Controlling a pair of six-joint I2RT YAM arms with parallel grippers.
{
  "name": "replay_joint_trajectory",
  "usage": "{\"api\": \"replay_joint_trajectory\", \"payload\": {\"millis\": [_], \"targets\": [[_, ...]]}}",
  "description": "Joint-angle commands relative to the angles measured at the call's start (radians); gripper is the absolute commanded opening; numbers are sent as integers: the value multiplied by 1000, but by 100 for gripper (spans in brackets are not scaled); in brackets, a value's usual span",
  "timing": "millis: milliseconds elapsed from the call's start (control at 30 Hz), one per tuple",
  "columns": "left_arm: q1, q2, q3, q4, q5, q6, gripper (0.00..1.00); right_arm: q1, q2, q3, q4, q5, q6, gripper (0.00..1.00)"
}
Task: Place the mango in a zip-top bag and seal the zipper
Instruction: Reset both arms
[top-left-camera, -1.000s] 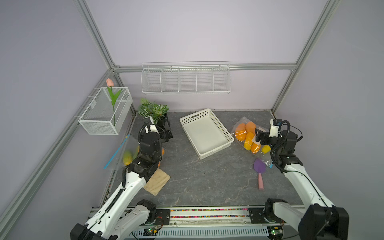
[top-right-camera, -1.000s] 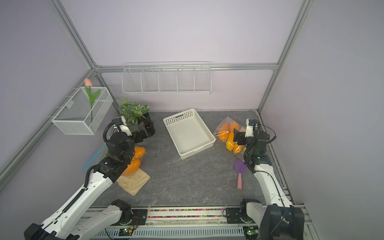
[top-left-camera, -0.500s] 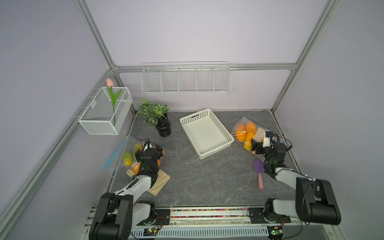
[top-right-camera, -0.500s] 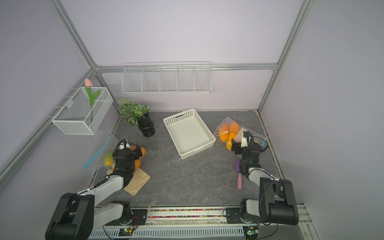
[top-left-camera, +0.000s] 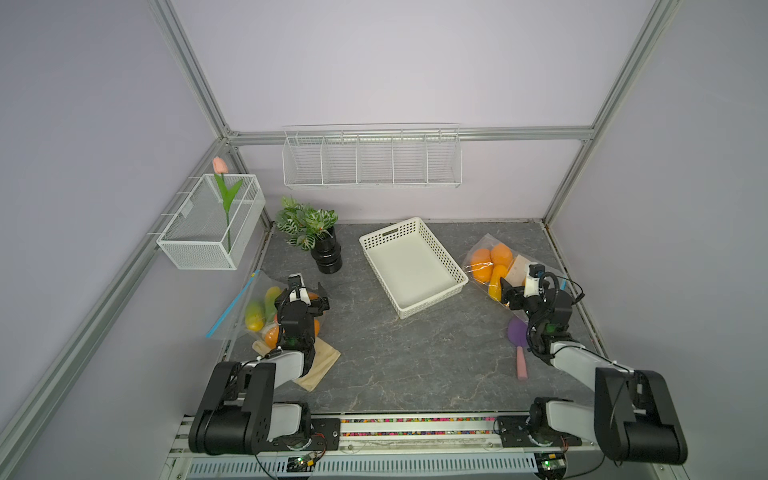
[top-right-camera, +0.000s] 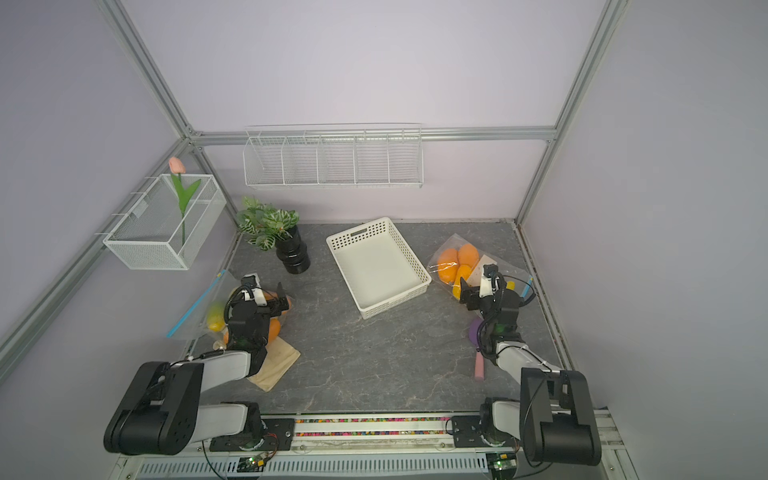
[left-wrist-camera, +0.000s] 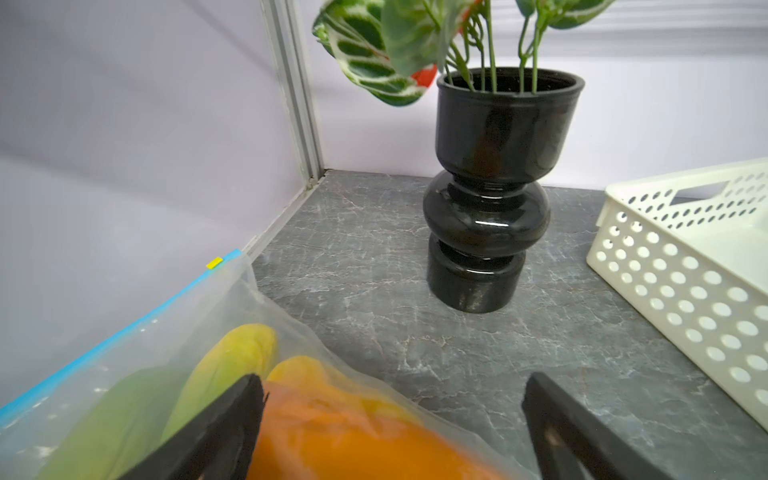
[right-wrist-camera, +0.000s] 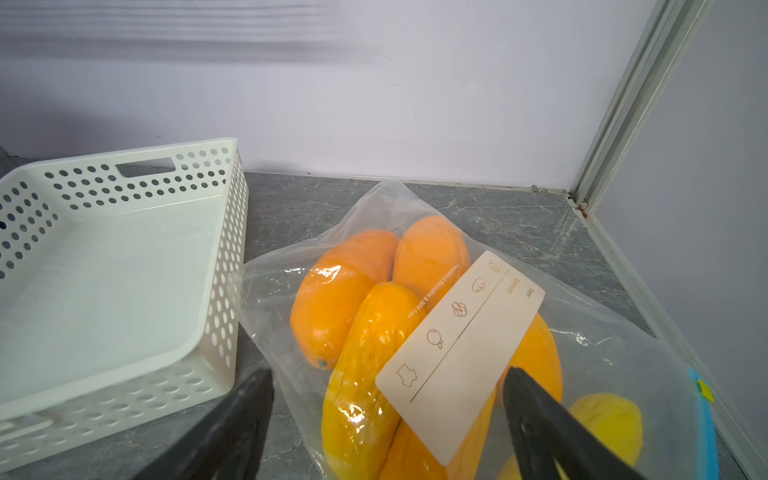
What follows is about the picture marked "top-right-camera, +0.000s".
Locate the large orange mango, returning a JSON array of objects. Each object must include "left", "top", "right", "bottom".
[{"left": 267, "top": 318, "right": 281, "bottom": 343}]

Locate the green mango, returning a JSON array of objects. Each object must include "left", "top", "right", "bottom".
[{"left": 206, "top": 302, "right": 227, "bottom": 333}]

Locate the clear zip-top bag blue zipper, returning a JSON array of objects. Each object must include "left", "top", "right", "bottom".
[{"left": 165, "top": 268, "right": 295, "bottom": 349}]

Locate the big orange mango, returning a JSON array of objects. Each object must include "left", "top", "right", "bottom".
[{"left": 437, "top": 248, "right": 460, "bottom": 285}]

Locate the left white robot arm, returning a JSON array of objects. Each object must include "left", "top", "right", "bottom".
[{"left": 103, "top": 275, "right": 291, "bottom": 456}]

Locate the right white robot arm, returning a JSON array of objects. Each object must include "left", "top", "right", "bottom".
[{"left": 459, "top": 265, "right": 602, "bottom": 467}]

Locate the purple pink brush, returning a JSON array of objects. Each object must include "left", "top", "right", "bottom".
[{"left": 468, "top": 317, "right": 485, "bottom": 381}]

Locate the green potted plant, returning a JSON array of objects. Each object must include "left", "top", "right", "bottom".
[{"left": 237, "top": 196, "right": 311, "bottom": 275}]

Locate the white plastic perforated basket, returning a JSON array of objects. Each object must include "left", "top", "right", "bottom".
[{"left": 326, "top": 217, "right": 432, "bottom": 319}]

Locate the pink artificial tulip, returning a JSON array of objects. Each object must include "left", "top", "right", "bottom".
[{"left": 168, "top": 157, "right": 201, "bottom": 246}]

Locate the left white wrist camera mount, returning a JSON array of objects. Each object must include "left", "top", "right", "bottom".
[{"left": 241, "top": 273, "right": 268, "bottom": 306}]

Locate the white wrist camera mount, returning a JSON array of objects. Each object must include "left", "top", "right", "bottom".
[
  {"left": 241, "top": 273, "right": 268, "bottom": 306},
  {"left": 479, "top": 264, "right": 499, "bottom": 298}
]

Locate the white mesh wall basket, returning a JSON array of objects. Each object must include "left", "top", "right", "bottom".
[{"left": 103, "top": 174, "right": 226, "bottom": 271}]

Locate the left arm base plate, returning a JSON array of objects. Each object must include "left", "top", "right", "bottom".
[{"left": 209, "top": 417, "right": 296, "bottom": 453}]

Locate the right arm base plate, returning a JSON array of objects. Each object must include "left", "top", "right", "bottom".
[{"left": 445, "top": 414, "right": 523, "bottom": 451}]

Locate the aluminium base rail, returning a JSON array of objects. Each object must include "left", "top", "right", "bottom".
[{"left": 110, "top": 410, "right": 638, "bottom": 479}]

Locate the white wire wall shelf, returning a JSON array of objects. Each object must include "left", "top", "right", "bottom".
[{"left": 242, "top": 123, "right": 424, "bottom": 189}]

